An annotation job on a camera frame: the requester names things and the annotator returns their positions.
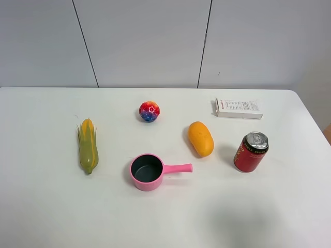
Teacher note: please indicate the orange yellow mango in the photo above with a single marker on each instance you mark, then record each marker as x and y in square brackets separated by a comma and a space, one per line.
[201, 138]

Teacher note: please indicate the red soda can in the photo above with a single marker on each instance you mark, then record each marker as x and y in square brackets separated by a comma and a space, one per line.
[251, 151]

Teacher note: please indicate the green yellow toy corn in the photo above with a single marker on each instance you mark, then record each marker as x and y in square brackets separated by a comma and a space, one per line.
[88, 153]

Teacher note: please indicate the pink toy saucepan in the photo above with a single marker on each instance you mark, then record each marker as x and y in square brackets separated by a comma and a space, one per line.
[147, 171]

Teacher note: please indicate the multicolour star ball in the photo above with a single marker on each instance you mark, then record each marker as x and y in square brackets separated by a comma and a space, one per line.
[149, 111]

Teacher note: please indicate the white printed carton box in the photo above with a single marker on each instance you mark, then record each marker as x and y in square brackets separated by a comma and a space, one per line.
[247, 109]

